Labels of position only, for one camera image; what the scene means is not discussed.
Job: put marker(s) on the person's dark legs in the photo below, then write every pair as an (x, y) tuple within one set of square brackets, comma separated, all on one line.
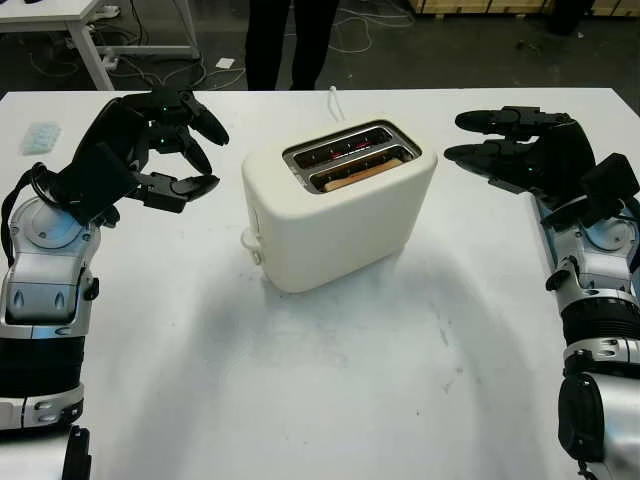
[(292, 45)]

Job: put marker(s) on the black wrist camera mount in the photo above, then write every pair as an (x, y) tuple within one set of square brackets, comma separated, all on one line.
[(92, 180), (612, 185)]

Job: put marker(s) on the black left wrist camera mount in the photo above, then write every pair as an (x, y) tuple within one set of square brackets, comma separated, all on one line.
[(92, 180)]

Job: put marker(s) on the white power strip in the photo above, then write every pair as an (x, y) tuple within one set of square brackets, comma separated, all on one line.
[(111, 61)]

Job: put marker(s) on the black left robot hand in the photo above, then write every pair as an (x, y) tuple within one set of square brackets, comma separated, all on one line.
[(115, 130)]

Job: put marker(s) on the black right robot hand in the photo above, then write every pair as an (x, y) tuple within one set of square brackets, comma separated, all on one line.
[(560, 150)]

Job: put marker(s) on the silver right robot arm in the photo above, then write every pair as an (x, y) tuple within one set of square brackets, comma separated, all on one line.
[(595, 260)]

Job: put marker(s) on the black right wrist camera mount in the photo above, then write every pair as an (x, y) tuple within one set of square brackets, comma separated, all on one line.
[(612, 185)]

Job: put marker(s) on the cream white toaster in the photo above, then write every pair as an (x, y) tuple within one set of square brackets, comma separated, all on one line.
[(345, 235)]

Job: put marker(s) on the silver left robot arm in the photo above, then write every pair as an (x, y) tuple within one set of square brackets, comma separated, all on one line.
[(45, 270)]

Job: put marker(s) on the slice of toast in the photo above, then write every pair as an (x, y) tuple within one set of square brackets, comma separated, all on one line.
[(362, 175)]

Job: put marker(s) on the white sneakers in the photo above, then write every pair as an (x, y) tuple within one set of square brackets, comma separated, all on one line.
[(107, 11)]

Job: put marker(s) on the white desk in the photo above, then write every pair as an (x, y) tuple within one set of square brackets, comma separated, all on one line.
[(45, 12)]

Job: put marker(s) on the light blue ice tray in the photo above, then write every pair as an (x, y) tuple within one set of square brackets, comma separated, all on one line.
[(42, 137)]

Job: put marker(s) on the white paper sheet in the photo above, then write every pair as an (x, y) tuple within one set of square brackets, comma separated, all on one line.
[(225, 63)]

